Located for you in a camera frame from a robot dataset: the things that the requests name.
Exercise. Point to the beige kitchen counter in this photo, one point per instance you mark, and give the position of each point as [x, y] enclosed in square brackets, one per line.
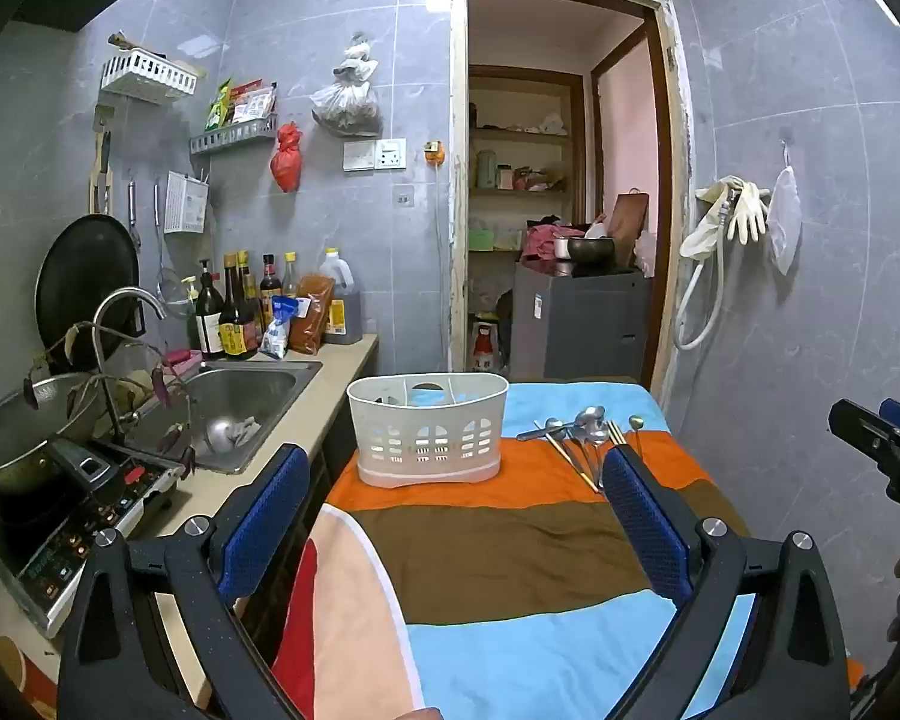
[285, 420]

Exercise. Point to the wooden hanging board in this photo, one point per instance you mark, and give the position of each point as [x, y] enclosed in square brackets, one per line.
[103, 165]

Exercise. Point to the steel sink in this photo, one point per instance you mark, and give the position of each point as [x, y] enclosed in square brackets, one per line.
[255, 390]

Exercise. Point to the red label sauce bottle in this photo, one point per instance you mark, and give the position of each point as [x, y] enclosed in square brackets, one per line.
[271, 289]

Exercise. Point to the metal bowl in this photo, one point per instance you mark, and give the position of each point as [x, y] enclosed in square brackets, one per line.
[591, 249]

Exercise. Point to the yellow label soy sauce bottle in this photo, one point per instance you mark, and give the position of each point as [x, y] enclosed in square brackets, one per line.
[238, 322]

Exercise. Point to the white mesh bag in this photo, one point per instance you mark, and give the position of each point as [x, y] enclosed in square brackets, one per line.
[784, 217]

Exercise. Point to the orange plug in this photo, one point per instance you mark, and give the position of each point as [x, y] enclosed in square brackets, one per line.
[434, 151]

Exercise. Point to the red seasoning packet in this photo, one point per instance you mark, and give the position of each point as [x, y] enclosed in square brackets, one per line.
[253, 101]

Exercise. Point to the dark pump bottle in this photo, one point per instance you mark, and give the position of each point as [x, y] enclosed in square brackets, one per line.
[210, 315]

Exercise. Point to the green box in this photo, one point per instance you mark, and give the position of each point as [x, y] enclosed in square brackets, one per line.
[481, 240]

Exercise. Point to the green jar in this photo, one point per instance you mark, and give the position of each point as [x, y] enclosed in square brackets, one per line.
[486, 171]

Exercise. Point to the black wok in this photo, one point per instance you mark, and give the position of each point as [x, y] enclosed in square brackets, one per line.
[82, 277]

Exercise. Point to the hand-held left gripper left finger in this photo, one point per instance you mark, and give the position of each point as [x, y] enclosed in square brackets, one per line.
[266, 517]

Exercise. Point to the steel faucet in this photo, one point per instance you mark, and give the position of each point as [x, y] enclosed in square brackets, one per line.
[120, 300]

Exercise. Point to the red plastic bag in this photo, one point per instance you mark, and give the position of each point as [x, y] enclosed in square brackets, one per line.
[286, 161]

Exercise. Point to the green seasoning packet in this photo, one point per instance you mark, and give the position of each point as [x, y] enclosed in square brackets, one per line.
[219, 105]

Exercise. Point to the yellow cap bottle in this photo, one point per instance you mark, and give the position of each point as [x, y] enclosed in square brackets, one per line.
[291, 277]

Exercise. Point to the induction cooker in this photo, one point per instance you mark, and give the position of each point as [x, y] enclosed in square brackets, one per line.
[82, 532]

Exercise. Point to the brown board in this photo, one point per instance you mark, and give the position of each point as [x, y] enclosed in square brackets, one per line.
[630, 225]

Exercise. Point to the white light switch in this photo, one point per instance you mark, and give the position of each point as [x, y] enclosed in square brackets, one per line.
[358, 155]

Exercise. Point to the red and white bag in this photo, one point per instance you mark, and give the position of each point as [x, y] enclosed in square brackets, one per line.
[484, 349]

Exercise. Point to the silver spoon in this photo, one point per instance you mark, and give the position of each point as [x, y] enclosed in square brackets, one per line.
[596, 435]
[591, 414]

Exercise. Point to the white wall socket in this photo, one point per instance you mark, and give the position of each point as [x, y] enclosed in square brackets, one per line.
[391, 154]

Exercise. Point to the steel pot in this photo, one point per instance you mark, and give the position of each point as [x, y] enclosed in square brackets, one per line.
[15, 435]

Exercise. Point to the dark sauce bottle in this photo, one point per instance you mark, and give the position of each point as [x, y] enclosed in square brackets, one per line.
[251, 292]

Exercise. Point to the yellow pump bottle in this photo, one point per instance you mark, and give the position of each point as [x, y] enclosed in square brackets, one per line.
[190, 315]

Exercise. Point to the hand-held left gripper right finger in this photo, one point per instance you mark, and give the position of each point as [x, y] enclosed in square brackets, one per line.
[649, 525]

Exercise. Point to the blue and white packet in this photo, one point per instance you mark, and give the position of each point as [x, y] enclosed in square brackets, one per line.
[279, 330]

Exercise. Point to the striped blanket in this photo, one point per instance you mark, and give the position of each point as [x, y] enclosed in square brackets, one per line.
[495, 540]

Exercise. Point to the cream rubber glove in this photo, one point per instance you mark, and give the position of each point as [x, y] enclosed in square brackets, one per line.
[701, 236]
[748, 214]

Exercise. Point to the white plastic utensil basket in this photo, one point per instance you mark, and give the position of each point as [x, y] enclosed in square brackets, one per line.
[390, 412]

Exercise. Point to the gold spoon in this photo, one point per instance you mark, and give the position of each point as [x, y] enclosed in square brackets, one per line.
[635, 421]

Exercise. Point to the brown spice bag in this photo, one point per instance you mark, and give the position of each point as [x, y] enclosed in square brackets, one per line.
[311, 315]

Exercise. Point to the wooden shelf unit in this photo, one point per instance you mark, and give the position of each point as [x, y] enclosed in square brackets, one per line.
[521, 136]

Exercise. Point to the grey wall shelf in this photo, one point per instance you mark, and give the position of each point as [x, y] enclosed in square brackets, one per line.
[232, 136]

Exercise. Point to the small grey wall socket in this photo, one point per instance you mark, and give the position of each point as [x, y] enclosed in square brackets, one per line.
[403, 196]

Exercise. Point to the cream door frame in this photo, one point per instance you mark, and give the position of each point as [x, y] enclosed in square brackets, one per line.
[457, 165]

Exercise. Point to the white wall holder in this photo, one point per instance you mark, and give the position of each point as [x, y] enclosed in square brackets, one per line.
[186, 202]

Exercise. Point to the white wall basket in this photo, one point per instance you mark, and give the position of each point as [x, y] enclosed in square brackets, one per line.
[146, 79]

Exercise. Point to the clear plastic bag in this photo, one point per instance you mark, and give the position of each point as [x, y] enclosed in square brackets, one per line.
[349, 101]

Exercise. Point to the red cloth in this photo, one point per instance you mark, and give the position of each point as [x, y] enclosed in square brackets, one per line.
[544, 240]

